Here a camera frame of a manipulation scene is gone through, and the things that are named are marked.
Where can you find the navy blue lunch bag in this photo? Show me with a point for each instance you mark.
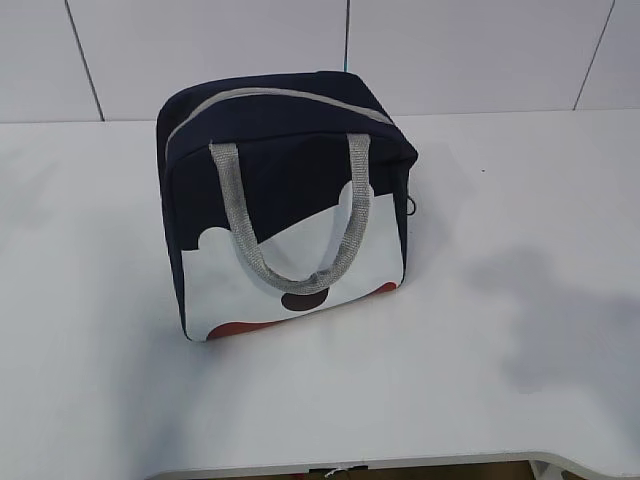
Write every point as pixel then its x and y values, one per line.
pixel 282 195

